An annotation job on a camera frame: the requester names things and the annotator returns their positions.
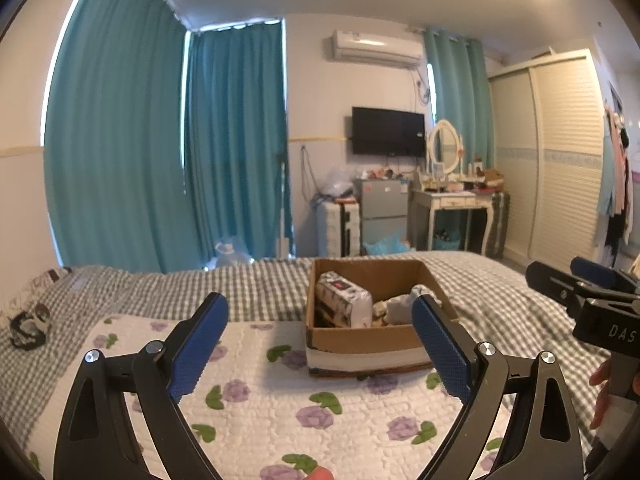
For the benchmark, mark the narrow teal curtain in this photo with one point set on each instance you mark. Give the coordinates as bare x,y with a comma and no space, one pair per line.
235,135

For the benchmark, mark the white socks bundle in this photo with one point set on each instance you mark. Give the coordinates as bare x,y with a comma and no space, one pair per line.
400,307

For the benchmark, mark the white oval mirror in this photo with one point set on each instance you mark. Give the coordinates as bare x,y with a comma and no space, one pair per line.
445,142

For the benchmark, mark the white suitcase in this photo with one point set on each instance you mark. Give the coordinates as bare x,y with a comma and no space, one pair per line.
332,230

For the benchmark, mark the patterned pillow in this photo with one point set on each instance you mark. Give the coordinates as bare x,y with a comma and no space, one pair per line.
45,280

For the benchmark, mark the light turquoise curtain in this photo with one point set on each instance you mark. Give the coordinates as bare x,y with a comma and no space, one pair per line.
457,85

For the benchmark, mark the floral quilted mat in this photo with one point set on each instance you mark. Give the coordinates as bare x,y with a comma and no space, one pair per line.
260,410

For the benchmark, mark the turquoise plastic basket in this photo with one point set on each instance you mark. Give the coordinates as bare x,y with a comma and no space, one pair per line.
447,244

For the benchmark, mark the brown storage box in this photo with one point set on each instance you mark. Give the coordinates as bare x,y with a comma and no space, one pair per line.
492,176

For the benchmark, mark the white air conditioner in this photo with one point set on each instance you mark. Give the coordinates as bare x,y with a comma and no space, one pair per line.
375,47

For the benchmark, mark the black and white cloth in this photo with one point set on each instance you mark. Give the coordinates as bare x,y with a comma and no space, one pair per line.
30,327

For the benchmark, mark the person's right hand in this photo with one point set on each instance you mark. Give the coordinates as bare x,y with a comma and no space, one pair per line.
601,390

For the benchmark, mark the dark suitcase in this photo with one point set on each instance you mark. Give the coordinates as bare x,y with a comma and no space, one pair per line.
501,220

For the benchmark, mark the cream slatted wardrobe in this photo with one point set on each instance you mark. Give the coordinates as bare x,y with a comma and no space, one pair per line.
560,160

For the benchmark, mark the printed white tissue pack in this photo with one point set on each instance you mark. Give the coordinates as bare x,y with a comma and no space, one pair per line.
345,300

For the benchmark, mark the clear plastic bag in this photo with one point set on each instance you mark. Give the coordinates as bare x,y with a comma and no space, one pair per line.
337,180

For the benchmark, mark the person's left hand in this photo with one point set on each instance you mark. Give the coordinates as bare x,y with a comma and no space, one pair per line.
320,474

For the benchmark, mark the white dressing table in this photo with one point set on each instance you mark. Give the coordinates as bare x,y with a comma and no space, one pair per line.
450,202

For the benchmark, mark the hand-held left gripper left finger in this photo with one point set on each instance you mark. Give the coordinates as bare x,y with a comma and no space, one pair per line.
197,355

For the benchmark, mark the hanging clothes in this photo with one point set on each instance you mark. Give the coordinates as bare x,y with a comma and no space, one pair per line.
615,175

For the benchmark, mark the black wall television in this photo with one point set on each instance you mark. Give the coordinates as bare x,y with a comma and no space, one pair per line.
387,130

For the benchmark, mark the brown cardboard box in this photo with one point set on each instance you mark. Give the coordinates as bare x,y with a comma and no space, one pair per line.
360,345

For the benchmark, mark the grey small fridge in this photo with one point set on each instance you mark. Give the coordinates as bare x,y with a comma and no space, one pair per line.
380,200

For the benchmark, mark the wide teal curtain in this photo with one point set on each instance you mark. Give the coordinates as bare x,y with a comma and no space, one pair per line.
115,135

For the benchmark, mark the blue plastic bag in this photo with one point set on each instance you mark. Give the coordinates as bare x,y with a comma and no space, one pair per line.
387,246

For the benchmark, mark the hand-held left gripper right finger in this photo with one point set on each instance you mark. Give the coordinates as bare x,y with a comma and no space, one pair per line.
440,355

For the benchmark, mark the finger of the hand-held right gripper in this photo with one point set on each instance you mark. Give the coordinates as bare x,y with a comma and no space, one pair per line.
550,280
592,270

